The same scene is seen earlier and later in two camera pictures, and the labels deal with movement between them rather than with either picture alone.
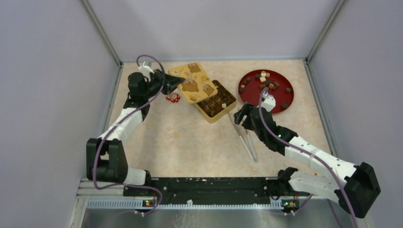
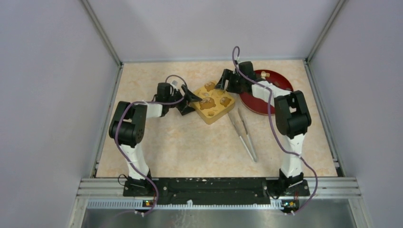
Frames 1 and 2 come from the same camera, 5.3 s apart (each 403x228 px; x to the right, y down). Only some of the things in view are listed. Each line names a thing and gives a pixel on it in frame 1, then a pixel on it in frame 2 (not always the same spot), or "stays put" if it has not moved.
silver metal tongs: [244, 135] stays put
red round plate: [251, 85] stays put
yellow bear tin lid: [197, 85] → [215, 102]
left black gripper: [171, 83] → [185, 109]
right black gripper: [244, 111] → [221, 84]
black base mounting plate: [207, 191] stays put
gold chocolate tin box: [217, 106] stays put
